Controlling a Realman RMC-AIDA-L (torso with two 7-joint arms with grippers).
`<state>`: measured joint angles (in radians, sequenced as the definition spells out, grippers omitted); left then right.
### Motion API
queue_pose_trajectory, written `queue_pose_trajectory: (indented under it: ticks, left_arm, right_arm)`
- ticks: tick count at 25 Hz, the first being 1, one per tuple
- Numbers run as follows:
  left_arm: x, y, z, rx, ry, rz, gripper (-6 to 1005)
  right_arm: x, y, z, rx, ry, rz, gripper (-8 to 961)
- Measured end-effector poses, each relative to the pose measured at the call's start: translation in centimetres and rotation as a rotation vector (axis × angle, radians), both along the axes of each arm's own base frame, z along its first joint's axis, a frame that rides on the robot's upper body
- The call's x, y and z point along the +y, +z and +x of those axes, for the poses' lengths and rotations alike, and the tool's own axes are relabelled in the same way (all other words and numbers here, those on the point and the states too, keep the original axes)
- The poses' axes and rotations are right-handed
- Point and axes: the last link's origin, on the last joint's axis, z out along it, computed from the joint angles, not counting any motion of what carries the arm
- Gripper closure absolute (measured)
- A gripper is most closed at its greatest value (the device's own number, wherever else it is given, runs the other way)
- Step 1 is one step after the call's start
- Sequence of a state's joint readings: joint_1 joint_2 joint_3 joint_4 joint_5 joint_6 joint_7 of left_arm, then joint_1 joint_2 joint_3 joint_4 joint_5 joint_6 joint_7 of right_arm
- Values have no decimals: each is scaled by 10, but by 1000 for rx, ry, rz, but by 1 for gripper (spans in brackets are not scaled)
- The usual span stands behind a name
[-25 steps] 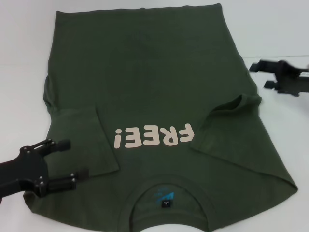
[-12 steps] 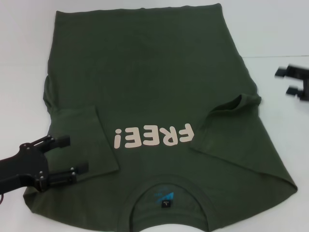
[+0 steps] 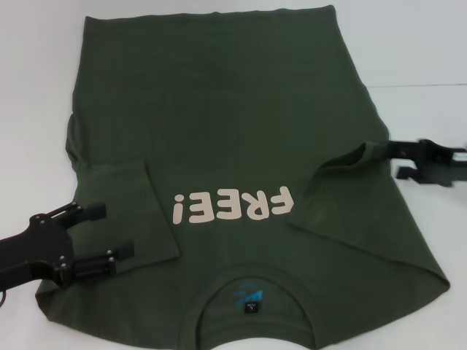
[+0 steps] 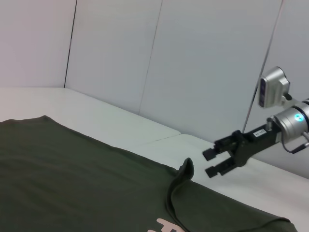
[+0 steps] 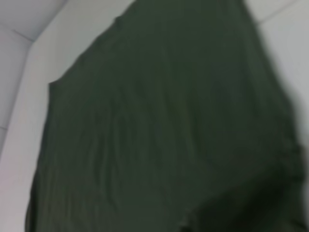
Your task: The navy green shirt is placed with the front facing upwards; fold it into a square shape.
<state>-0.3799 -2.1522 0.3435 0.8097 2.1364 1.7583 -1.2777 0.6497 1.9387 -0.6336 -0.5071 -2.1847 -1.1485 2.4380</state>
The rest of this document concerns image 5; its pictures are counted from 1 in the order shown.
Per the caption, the dark green FREE t-shirt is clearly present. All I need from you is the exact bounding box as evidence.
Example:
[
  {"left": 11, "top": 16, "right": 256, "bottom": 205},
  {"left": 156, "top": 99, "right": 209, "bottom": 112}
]
[{"left": 24, "top": 0, "right": 309, "bottom": 232}]

